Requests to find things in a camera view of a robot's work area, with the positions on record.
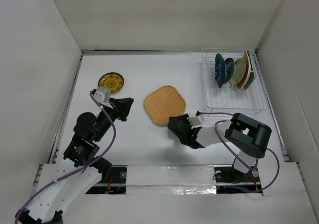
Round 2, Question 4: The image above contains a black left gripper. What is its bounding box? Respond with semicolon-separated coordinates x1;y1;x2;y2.
95;97;134;141

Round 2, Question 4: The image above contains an orange square woven tray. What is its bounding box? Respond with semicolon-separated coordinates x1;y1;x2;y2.
144;85;187;125

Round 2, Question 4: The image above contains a dark blue plate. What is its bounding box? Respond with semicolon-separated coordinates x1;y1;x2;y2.
215;53;226;88

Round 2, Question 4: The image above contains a blue white patterned bowl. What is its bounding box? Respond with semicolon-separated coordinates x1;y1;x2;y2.
224;57;235;84

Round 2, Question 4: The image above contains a cream floral round plate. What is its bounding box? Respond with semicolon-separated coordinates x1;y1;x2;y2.
229;58;246;85

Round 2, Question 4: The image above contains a light blue divided plate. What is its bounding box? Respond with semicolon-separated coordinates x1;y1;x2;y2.
244;50;257;90

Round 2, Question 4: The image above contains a green-rimmed bamboo tray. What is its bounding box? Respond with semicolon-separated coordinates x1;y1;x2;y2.
237;49;253;90

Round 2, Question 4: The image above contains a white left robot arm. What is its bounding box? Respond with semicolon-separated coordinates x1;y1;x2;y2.
15;98;134;224

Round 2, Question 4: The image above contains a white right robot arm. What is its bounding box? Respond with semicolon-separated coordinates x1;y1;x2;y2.
167;112;272;181

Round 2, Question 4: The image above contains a yellow brown round plate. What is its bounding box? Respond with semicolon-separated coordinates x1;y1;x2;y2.
98;72;125;94

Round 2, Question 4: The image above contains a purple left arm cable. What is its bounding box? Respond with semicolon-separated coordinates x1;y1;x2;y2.
14;91;117;224

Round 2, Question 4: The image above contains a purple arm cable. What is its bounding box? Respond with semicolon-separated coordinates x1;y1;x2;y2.
14;91;117;224
196;112;280;194

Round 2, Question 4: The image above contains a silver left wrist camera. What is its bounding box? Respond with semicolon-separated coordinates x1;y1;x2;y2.
90;87;111;107

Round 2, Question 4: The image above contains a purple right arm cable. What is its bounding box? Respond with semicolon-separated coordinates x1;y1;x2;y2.
196;112;280;194

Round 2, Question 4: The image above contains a white wire dish rack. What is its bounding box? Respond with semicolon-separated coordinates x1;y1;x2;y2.
202;48;269;116

